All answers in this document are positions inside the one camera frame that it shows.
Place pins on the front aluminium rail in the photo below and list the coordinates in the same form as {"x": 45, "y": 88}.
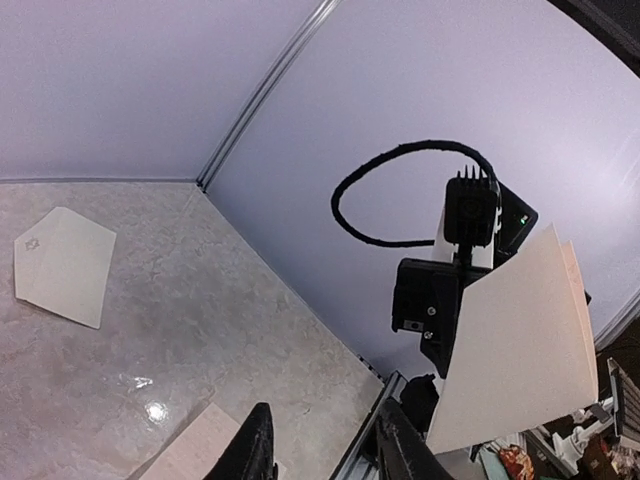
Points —
{"x": 359, "y": 462}

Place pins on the cream paper envelope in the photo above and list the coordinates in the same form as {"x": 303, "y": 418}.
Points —
{"x": 61, "y": 265}

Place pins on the right aluminium corner post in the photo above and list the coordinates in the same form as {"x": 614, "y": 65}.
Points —
{"x": 260, "y": 94}

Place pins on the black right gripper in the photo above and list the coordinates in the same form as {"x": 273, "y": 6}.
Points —
{"x": 426, "y": 298}

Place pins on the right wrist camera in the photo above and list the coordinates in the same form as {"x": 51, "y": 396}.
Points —
{"x": 470, "y": 219}

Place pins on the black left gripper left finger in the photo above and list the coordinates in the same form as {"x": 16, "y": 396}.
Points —
{"x": 250, "y": 453}

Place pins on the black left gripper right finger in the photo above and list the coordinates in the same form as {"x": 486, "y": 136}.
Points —
{"x": 401, "y": 452}

